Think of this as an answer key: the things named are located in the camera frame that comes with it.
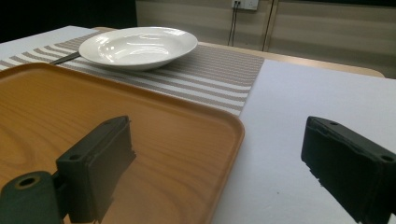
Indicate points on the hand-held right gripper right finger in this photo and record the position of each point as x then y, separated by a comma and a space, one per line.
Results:
348, 161

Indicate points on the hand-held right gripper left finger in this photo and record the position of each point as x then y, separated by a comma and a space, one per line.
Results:
96, 161

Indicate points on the wooden tray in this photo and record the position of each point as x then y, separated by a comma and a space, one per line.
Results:
174, 130

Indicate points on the white deep plate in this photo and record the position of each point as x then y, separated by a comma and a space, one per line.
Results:
137, 46

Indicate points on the striped placemat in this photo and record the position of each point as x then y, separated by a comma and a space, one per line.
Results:
199, 74

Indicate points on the white wall socket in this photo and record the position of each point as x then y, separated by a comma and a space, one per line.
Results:
245, 4

